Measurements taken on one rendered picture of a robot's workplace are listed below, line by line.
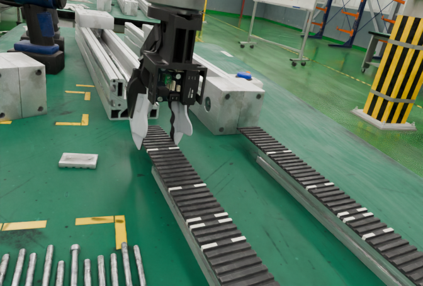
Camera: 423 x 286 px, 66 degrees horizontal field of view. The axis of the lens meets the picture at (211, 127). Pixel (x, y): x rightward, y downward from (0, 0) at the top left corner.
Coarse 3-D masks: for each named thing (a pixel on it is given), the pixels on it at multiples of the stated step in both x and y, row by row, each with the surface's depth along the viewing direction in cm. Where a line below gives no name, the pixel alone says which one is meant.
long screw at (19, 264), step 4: (20, 252) 31; (24, 252) 32; (20, 256) 31; (24, 256) 31; (20, 260) 30; (24, 260) 31; (16, 264) 30; (20, 264) 30; (16, 268) 30; (20, 268) 30; (16, 272) 29; (20, 272) 29; (16, 276) 29; (20, 276) 29; (16, 280) 29; (12, 284) 28; (16, 284) 28
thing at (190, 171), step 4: (184, 168) 45; (188, 168) 45; (192, 168) 45; (160, 172) 43; (164, 172) 43; (168, 172) 43; (172, 172) 44; (176, 172) 44; (180, 172) 44; (184, 172) 44; (188, 172) 44; (192, 172) 44; (196, 172) 44; (164, 176) 42; (168, 176) 42; (172, 176) 43; (176, 176) 43; (180, 176) 43; (184, 176) 43
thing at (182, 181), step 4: (188, 176) 43; (192, 176) 43; (196, 176) 43; (164, 180) 41; (168, 180) 42; (172, 180) 42; (176, 180) 42; (180, 180) 42; (184, 180) 43; (188, 180) 43; (192, 180) 42; (196, 180) 43; (200, 180) 43; (164, 184) 41; (168, 184) 41; (172, 184) 41; (176, 184) 41; (180, 184) 41; (184, 184) 42; (188, 184) 42; (192, 184) 42; (196, 184) 42
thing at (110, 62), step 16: (80, 32) 110; (112, 32) 106; (80, 48) 111; (96, 48) 82; (112, 48) 97; (128, 48) 88; (96, 64) 76; (112, 64) 70; (128, 64) 78; (96, 80) 77; (112, 80) 61; (128, 80) 71; (112, 96) 62; (112, 112) 66
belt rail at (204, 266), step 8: (152, 168) 48; (160, 176) 45; (160, 184) 45; (168, 192) 43; (168, 200) 42; (176, 208) 41; (176, 216) 40; (184, 224) 38; (184, 232) 37; (192, 240) 36; (192, 248) 36; (200, 256) 34; (200, 264) 34; (208, 264) 32; (208, 272) 32; (208, 280) 32; (216, 280) 32
